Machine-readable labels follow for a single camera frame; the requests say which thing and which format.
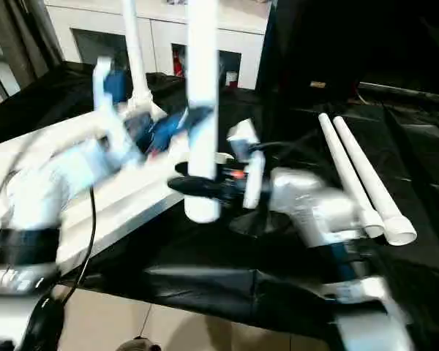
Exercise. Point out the white plastic table leg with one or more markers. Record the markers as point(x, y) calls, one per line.
point(344, 168)
point(202, 95)
point(373, 175)
point(137, 47)

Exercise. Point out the white plastic table top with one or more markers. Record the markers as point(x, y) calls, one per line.
point(117, 183)

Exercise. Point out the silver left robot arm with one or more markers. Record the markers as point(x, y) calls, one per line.
point(44, 212)

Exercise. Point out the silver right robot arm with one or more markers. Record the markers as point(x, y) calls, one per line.
point(329, 234)

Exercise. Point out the black work mat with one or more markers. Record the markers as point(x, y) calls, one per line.
point(234, 270)

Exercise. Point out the white sideboard with glass doors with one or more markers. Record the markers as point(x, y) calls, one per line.
point(168, 29)

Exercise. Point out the small yellow tag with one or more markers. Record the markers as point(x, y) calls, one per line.
point(317, 85)

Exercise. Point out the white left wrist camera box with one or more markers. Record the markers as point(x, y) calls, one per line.
point(110, 95)

